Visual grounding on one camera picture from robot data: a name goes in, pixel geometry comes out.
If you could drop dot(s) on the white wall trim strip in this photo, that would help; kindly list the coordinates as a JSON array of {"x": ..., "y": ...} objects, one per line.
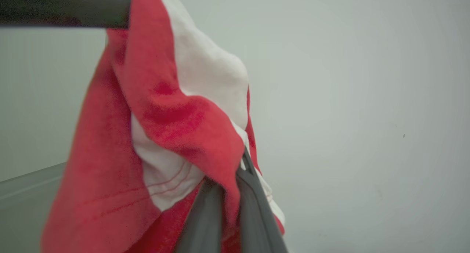
[{"x": 25, "y": 185}]

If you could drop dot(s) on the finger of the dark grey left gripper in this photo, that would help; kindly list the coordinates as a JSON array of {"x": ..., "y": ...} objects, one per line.
[{"x": 62, "y": 7}]

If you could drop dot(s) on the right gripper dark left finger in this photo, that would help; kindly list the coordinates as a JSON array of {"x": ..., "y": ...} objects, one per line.
[{"x": 203, "y": 220}]

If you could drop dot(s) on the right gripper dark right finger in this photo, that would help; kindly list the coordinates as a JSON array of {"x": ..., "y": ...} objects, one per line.
[{"x": 257, "y": 209}]

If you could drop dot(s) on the red white-trimmed garment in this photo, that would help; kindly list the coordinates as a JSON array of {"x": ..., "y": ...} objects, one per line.
[{"x": 110, "y": 154}]

